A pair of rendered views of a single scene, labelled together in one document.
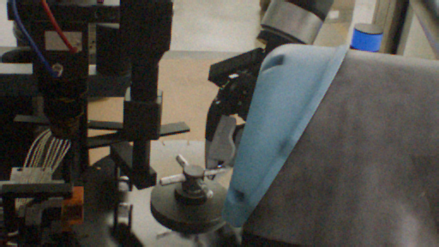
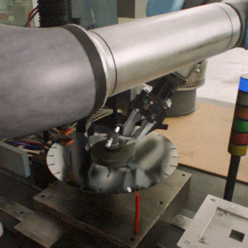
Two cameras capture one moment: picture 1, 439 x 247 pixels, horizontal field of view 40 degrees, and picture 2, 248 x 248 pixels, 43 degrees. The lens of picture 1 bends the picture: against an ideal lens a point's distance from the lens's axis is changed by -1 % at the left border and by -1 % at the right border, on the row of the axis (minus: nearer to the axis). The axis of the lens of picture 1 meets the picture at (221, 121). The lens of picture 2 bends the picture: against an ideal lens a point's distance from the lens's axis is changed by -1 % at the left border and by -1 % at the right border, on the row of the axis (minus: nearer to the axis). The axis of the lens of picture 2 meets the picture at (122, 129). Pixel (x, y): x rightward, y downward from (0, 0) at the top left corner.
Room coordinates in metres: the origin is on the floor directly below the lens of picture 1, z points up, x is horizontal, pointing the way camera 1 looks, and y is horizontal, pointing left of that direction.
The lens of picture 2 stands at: (0.20, -0.48, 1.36)
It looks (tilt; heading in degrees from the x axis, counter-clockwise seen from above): 27 degrees down; 46
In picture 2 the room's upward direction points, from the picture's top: straight up
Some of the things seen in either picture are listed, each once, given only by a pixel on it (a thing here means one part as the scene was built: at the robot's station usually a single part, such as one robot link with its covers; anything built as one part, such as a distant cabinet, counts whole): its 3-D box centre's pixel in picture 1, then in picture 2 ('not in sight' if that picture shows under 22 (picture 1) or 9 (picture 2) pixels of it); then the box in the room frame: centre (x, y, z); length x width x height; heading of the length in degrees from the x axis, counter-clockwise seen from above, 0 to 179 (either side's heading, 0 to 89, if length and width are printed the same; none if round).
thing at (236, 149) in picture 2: not in sight; (237, 146); (0.86, -0.20, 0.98); 0.05 x 0.04 x 0.03; 13
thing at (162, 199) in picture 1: (191, 195); (113, 148); (0.67, 0.03, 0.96); 0.11 x 0.11 x 0.03
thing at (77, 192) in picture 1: (43, 208); (56, 134); (0.62, 0.22, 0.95); 0.10 x 0.03 x 0.07; 103
